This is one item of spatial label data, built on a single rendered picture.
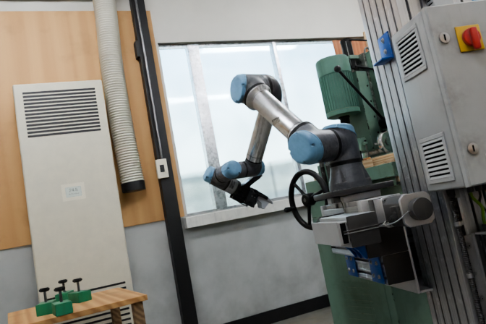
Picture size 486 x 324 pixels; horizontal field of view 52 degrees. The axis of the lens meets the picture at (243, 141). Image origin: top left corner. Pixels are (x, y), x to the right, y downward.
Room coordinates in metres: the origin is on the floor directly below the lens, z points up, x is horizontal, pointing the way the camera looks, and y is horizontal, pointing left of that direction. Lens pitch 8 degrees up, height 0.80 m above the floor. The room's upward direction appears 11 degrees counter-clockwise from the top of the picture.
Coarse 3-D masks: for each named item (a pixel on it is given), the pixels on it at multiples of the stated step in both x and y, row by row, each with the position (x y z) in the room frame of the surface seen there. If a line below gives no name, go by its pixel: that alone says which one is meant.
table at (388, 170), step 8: (368, 168) 2.23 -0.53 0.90; (376, 168) 2.19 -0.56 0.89; (384, 168) 2.16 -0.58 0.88; (392, 168) 2.12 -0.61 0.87; (376, 176) 2.20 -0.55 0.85; (384, 176) 2.17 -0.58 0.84; (392, 176) 2.28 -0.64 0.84; (312, 184) 2.57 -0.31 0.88; (328, 184) 2.33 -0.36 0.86; (312, 192) 2.58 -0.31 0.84
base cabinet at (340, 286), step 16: (320, 256) 2.62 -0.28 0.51; (336, 256) 2.51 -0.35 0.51; (336, 272) 2.53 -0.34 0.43; (336, 288) 2.55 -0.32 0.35; (352, 288) 2.45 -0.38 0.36; (368, 288) 2.36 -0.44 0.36; (384, 288) 2.29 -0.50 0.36; (336, 304) 2.57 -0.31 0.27; (352, 304) 2.48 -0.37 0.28; (368, 304) 2.39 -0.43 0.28; (384, 304) 2.30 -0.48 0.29; (400, 304) 2.27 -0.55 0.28; (416, 304) 2.32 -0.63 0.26; (336, 320) 2.60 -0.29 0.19; (352, 320) 2.49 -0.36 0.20; (368, 320) 2.40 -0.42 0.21; (384, 320) 2.32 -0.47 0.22; (400, 320) 2.26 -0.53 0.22; (416, 320) 2.31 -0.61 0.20
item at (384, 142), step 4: (380, 132) 2.47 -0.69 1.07; (384, 132) 2.47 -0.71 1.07; (380, 136) 2.46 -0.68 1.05; (384, 136) 2.48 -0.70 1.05; (388, 136) 2.49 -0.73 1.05; (380, 140) 2.45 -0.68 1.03; (384, 140) 2.47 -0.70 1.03; (388, 140) 2.48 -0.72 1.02; (380, 144) 2.46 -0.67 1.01; (384, 144) 2.47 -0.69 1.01; (388, 144) 2.48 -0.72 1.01; (380, 148) 2.46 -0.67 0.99; (384, 148) 2.46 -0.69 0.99; (388, 148) 2.48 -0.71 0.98; (392, 148) 2.49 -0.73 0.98; (384, 152) 2.47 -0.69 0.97; (388, 152) 2.48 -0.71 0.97
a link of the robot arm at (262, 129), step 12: (276, 84) 1.95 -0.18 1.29; (276, 96) 1.97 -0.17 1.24; (264, 120) 2.05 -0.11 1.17; (252, 132) 2.12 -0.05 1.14; (264, 132) 2.08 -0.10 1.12; (252, 144) 2.12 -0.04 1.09; (264, 144) 2.12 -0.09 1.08; (252, 156) 2.15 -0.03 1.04; (252, 168) 2.18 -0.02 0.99; (264, 168) 2.22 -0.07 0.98
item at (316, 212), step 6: (396, 186) 2.35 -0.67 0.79; (384, 192) 2.30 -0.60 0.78; (390, 192) 2.32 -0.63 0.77; (396, 192) 2.35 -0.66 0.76; (402, 192) 2.37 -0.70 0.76; (318, 204) 2.56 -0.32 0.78; (324, 204) 2.52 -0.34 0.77; (312, 210) 2.61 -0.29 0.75; (318, 210) 2.57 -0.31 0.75; (312, 216) 2.61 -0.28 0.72; (318, 216) 2.58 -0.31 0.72
